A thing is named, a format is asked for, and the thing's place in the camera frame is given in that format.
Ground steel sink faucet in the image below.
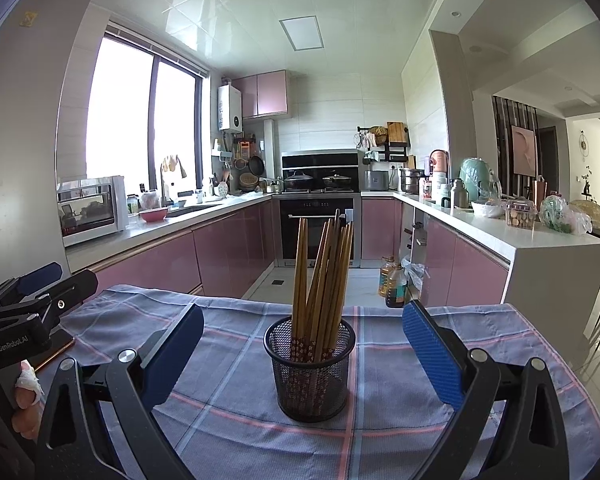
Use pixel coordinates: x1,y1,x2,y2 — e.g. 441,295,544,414
159,155,187,207

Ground yellow cooking oil bottle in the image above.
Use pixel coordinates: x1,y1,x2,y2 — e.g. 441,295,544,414
378,256,400,298

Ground clear plastic food box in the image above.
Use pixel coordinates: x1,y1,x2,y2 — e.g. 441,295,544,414
505,199,538,231

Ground white bowl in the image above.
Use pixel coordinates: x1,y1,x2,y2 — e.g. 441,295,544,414
471,201,507,219

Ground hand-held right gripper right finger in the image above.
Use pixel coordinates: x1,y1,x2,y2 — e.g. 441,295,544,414
401,300,572,480

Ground dark cooking oil bottle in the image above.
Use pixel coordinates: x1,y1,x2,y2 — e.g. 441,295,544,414
385,265,409,309

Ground pink wall cabinet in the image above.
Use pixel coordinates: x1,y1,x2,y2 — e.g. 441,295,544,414
231,71,290,120

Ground ceiling light panel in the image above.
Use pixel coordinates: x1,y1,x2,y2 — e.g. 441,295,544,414
279,18,326,52

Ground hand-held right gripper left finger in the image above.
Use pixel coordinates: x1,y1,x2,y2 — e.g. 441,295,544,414
35,302,206,480

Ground steel stockpot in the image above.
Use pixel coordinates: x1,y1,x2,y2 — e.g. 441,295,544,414
400,168,424,194

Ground black lidded pot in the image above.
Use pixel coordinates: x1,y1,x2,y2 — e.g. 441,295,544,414
322,172,354,192
283,171,314,192

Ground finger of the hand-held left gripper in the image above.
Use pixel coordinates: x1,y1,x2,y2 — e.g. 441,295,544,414
0,269,99,332
0,261,64,311

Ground bunch of wooden chopsticks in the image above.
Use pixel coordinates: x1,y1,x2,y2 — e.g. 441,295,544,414
290,208,355,363

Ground wall-mounted kitchen rack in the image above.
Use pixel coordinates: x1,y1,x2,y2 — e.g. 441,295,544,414
357,121,412,163

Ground black built-in oven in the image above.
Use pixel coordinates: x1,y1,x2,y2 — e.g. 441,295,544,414
279,197,357,267

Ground black range hood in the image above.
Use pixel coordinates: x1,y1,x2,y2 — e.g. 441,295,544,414
281,150,359,170

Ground framed wall painting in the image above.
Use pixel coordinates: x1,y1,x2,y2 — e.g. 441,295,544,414
511,125,537,177

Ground narrow pink base cabinet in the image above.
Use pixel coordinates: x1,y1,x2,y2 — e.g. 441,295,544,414
361,194,404,262

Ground green plastic bag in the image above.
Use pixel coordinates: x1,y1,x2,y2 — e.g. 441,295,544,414
539,196,594,235

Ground white microwave oven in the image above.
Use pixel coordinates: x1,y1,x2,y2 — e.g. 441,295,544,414
57,176,127,247

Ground pink peninsula counter cabinets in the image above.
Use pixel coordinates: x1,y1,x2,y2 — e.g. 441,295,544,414
400,192,600,311

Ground crumpled clear plastic bag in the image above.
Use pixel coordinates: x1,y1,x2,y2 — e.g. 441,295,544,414
402,256,427,292

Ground pink sink counter cabinets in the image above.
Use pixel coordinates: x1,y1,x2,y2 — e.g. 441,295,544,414
65,194,282,303

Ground blue plaid tablecloth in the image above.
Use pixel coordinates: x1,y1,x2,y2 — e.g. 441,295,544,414
30,285,600,480

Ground green air fryer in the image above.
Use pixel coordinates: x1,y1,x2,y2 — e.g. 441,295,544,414
459,157,502,204

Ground grey refrigerator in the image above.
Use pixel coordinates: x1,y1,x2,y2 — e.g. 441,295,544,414
0,0,102,291

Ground black mesh utensil holder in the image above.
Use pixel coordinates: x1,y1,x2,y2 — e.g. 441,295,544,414
263,316,357,422

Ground person's left hand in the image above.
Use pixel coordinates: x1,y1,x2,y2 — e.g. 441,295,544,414
0,359,46,443

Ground large kitchen window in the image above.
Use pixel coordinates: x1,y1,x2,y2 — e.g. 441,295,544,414
82,30,208,196

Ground white water heater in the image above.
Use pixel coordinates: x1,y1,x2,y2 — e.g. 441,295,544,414
218,84,243,134

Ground dark slatted screen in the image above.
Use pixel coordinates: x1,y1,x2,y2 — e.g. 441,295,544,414
492,96,541,192

